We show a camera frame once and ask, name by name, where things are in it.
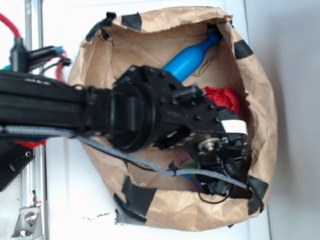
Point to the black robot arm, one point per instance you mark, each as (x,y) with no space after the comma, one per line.
(148,119)

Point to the aluminium frame rail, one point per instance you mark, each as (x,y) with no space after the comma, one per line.
(33,176)

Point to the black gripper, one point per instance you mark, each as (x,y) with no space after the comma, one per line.
(220,185)

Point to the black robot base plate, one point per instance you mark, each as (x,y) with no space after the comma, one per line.
(13,159)

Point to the metal corner bracket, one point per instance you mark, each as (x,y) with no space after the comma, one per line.
(28,225)

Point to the green plush frog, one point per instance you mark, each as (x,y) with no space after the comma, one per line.
(190,164)

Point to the red crumpled paper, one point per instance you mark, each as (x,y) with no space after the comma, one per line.
(224,98)

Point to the blue plastic bottle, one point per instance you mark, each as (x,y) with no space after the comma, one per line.
(188,60)

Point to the brown paper bag bin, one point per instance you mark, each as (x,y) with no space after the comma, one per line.
(153,38)

